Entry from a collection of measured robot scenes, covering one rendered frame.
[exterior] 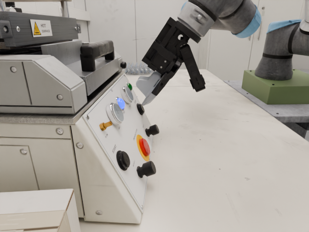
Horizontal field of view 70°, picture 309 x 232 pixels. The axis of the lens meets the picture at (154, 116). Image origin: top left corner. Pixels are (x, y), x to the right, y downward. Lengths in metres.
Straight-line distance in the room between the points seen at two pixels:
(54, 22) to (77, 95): 0.20
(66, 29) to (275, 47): 0.81
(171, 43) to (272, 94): 0.56
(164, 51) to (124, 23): 2.49
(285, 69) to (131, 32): 2.21
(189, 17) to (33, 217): 0.44
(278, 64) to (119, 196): 0.88
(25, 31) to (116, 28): 2.63
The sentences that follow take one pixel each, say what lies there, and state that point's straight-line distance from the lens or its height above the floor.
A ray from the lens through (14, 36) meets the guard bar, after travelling 0.37.
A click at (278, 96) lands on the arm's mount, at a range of 1.00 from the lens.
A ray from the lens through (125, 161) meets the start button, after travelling 0.36.
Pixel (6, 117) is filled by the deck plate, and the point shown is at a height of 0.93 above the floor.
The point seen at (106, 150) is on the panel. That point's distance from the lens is 0.33.
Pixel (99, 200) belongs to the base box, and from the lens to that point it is 0.36.
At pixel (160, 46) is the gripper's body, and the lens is 0.51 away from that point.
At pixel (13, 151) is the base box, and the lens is 0.36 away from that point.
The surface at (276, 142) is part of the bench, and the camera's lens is 0.67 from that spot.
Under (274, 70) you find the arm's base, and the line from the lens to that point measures 1.07.
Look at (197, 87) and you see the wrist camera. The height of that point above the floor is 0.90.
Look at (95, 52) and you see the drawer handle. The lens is 0.38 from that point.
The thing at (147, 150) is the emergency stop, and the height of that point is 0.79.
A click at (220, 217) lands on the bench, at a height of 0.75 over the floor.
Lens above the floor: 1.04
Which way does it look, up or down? 22 degrees down
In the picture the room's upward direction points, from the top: straight up
